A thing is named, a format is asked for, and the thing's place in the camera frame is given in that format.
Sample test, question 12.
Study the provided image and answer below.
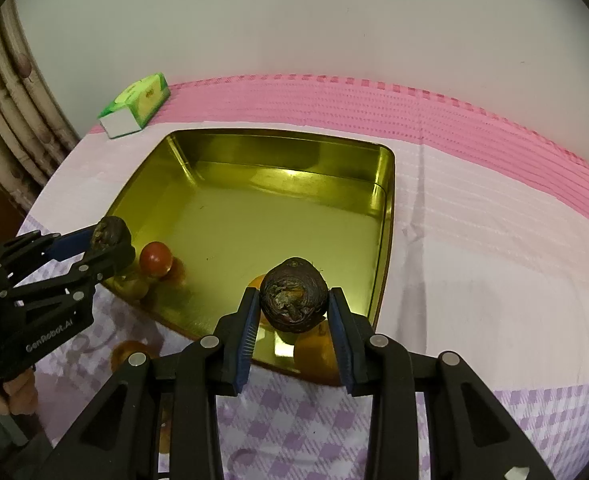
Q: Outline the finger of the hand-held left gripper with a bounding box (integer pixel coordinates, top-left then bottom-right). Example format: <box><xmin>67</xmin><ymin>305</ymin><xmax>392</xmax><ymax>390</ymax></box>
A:
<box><xmin>0</xmin><ymin>229</ymin><xmax>98</xmax><ymax>287</ymax></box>
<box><xmin>0</xmin><ymin>241</ymin><xmax>136</xmax><ymax>312</ymax></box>

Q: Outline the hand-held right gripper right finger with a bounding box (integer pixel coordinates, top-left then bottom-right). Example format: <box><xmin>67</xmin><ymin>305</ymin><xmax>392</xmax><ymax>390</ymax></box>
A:
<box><xmin>327</xmin><ymin>287</ymin><xmax>557</xmax><ymax>480</ymax></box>

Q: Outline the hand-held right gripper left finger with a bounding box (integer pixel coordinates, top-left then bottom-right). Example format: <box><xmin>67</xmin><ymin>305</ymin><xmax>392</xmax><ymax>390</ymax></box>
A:
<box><xmin>49</xmin><ymin>286</ymin><xmax>261</xmax><ymax>480</ymax></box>

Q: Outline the large orange tangerine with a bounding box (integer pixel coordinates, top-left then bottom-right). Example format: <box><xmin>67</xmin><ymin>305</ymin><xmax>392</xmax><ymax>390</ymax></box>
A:
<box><xmin>294</xmin><ymin>322</ymin><xmax>345</xmax><ymax>386</ymax></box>

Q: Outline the dark water chestnut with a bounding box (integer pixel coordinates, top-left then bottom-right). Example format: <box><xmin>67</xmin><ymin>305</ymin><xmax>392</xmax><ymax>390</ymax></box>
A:
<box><xmin>260</xmin><ymin>257</ymin><xmax>330</xmax><ymax>333</ymax></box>
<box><xmin>92</xmin><ymin>216</ymin><xmax>132</xmax><ymax>251</ymax></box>

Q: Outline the red cherry tomato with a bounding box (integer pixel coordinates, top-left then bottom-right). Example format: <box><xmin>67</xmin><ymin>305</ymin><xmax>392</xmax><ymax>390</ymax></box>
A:
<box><xmin>140</xmin><ymin>241</ymin><xmax>174</xmax><ymax>277</ymax></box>

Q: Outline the red tin box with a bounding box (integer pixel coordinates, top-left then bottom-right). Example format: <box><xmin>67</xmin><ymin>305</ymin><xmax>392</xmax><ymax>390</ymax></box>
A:
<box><xmin>94</xmin><ymin>129</ymin><xmax>396</xmax><ymax>387</ymax></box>

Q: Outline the person's left hand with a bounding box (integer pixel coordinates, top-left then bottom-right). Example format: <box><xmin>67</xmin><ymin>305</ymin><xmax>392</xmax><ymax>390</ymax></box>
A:
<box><xmin>0</xmin><ymin>367</ymin><xmax>38</xmax><ymax>416</ymax></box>

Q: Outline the green tissue pack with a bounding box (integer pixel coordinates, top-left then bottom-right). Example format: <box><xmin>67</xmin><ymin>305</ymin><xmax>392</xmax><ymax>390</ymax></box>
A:
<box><xmin>98</xmin><ymin>73</ymin><xmax>171</xmax><ymax>139</ymax></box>

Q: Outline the patterned beige curtain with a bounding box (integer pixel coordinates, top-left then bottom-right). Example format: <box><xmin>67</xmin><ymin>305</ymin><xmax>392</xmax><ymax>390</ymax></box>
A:
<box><xmin>0</xmin><ymin>0</ymin><xmax>80</xmax><ymax>211</ymax></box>

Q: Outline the pink and purple checked tablecloth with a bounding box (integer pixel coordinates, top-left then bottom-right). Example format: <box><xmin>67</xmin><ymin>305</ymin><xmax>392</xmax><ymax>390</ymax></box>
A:
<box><xmin>17</xmin><ymin>74</ymin><xmax>589</xmax><ymax>480</ymax></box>

